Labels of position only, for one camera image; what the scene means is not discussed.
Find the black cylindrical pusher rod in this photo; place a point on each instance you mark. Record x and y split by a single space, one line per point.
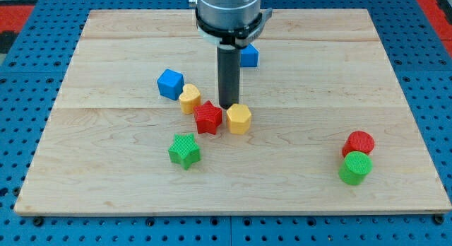
228 76

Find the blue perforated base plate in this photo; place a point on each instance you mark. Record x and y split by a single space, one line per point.
34 69

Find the yellow hexagon block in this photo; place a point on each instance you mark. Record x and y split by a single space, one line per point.
238 119

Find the yellow heart block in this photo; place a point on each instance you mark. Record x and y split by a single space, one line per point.
189 98

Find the blue block behind rod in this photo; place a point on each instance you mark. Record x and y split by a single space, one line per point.
249 56

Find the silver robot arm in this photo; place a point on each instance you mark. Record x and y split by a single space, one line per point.
230 25

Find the blue cube block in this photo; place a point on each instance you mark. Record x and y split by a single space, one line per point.
170 84

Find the red cylinder block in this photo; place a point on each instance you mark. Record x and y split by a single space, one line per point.
359 141

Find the green cylinder block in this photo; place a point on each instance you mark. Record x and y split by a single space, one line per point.
355 167

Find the red star block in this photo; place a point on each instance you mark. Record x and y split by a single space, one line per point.
207 118

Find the wooden board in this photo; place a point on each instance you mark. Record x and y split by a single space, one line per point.
322 74

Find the green star block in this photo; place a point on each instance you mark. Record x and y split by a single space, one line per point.
184 150

